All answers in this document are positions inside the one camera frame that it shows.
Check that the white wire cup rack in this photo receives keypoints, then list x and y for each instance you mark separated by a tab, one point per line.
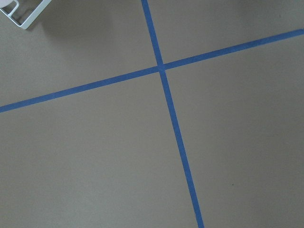
23	12

